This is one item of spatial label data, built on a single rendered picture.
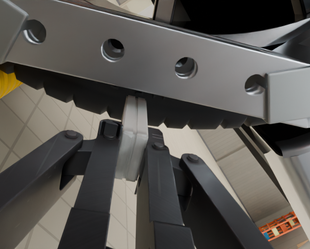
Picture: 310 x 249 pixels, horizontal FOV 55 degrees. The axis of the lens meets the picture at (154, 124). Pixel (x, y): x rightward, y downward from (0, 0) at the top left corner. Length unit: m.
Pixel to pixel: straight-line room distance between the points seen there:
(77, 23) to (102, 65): 0.03
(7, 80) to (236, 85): 0.23
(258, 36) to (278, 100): 0.09
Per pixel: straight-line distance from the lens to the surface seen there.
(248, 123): 0.31
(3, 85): 0.33
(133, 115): 0.18
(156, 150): 0.15
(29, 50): 0.19
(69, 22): 0.18
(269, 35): 0.29
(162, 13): 0.28
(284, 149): 0.42
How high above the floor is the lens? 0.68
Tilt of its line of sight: 9 degrees down
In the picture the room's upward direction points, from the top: 60 degrees clockwise
